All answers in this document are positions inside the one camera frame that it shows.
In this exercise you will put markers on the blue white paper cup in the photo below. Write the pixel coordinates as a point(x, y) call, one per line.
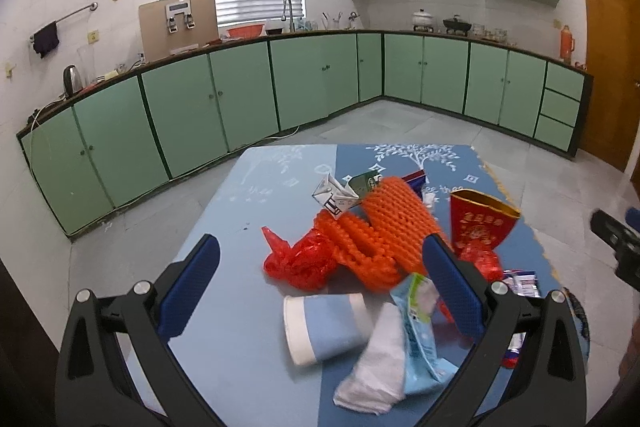
point(320, 327)

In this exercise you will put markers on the green silver snack wrapper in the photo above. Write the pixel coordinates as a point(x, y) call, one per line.
point(364, 183)

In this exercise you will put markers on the light blue snack wrapper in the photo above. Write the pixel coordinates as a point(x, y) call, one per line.
point(426, 372)

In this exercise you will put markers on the brown cardboard box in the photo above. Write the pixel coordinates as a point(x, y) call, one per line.
point(171, 27)

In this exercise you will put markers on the green lower kitchen cabinets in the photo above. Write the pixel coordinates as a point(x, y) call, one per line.
point(112, 144)

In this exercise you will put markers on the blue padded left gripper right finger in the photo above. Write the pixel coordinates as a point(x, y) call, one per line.
point(459, 284)

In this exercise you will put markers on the white paper scrap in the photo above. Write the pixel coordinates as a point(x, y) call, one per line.
point(334, 197)

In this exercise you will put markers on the red plastic bag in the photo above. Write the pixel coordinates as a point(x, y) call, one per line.
point(308, 265)

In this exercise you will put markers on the blue white red wrapper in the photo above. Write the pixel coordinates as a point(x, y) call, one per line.
point(522, 283)

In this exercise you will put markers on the steel electric kettle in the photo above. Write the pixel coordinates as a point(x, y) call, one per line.
point(72, 81)

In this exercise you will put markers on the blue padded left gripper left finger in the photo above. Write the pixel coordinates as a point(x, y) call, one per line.
point(181, 286)

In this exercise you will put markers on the black wok pan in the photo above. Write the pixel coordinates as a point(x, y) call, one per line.
point(456, 26)

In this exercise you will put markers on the orange thermos flask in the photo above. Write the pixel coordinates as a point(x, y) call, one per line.
point(567, 44)

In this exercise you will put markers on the white cooking pot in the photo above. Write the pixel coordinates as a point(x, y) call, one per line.
point(422, 21)

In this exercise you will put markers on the brown wooden door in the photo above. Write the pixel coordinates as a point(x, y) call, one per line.
point(612, 59)

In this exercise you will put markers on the steel kitchen faucet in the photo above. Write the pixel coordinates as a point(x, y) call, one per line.
point(288, 15)

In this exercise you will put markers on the orange foam fruit net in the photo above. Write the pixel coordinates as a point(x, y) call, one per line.
point(385, 245)

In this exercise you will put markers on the dark hanging towel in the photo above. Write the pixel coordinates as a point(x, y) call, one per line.
point(45, 40)

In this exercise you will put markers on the metal towel rail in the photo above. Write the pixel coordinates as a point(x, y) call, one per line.
point(89, 7)

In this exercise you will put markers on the blue red snack bag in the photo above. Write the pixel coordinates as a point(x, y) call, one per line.
point(416, 181)

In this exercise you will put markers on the black lined trash bin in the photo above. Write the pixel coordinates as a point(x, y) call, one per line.
point(581, 323)

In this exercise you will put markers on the blue tree-print tablecloth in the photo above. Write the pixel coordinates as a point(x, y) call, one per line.
point(233, 348)

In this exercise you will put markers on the red gold paper envelope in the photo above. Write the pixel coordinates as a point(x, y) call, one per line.
point(479, 218)

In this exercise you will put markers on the white tissue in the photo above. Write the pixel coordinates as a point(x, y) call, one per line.
point(376, 383)

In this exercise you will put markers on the red plastic basin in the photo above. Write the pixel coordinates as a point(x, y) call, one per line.
point(248, 31)

